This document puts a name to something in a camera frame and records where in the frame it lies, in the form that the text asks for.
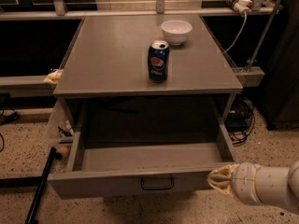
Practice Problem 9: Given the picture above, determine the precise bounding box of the grey top drawer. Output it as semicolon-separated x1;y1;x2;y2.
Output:
47;121;241;200

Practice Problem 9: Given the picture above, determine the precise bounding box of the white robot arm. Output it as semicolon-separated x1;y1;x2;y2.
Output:
207;161;299;215

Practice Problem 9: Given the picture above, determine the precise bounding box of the blue Pepsi can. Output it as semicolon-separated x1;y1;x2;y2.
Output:
148;40;170;82

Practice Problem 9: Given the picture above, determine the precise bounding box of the grey cabinet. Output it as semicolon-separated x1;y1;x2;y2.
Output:
54;14;242;144

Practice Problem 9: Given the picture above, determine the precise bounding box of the white bowl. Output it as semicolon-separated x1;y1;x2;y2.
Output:
161;20;192;45

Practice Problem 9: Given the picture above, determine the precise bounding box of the clear plastic bag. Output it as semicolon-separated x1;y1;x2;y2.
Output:
45;99;76;157

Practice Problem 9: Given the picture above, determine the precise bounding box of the black pole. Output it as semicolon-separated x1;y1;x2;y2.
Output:
24;147;62;224

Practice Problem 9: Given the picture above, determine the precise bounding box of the white power strip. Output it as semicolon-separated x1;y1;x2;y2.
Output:
225;0;252;15

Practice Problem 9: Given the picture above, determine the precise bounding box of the yellow crumpled wrapper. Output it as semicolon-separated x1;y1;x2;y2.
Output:
44;69;63;85

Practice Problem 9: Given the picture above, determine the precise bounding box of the black cable bundle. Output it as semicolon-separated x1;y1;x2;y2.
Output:
225;97;256;147

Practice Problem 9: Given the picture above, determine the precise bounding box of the black drawer handle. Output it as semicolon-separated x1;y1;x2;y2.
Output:
140;177;175;191

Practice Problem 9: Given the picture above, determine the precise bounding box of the grey metal rail frame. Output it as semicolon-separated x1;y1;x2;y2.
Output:
0;0;299;98

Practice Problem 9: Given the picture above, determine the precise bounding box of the white power cable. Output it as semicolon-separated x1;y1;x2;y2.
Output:
221;12;249;56

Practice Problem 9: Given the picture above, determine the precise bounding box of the black cable at left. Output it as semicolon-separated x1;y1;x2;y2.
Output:
0;92;21;153

